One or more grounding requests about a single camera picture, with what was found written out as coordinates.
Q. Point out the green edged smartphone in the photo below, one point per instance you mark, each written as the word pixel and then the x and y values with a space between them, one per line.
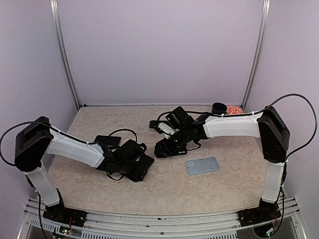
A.
pixel 140 168

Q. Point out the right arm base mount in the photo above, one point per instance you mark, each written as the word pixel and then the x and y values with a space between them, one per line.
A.
pixel 262 213

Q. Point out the right aluminium frame post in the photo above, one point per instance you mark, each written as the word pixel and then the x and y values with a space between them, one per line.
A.
pixel 257 53

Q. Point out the front aluminium rail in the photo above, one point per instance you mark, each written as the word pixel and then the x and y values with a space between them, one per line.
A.
pixel 222 225

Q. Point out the red white patterned bowl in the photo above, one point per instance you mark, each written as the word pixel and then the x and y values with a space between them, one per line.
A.
pixel 234 110

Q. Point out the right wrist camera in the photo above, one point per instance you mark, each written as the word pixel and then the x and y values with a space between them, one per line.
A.
pixel 167 130

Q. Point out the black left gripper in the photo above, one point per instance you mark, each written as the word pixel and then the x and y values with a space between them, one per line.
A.
pixel 140 174

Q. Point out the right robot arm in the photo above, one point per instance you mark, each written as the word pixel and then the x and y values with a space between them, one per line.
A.
pixel 269 128

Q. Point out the aluminium frame post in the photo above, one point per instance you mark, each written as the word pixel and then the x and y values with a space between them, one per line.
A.
pixel 63 53
pixel 257 53

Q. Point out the light blue phone case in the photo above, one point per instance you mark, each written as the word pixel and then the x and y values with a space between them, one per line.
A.
pixel 201 166

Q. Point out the left aluminium frame post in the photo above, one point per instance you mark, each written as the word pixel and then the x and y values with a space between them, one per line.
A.
pixel 63 53

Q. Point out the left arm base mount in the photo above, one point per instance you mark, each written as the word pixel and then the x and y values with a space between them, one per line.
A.
pixel 60 213

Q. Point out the dark green mug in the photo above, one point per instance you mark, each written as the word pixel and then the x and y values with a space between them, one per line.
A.
pixel 219 108

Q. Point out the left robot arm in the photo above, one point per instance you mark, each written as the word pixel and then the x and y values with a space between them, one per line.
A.
pixel 40 138

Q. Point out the black phone case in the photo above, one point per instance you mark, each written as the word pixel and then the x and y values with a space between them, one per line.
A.
pixel 178 151

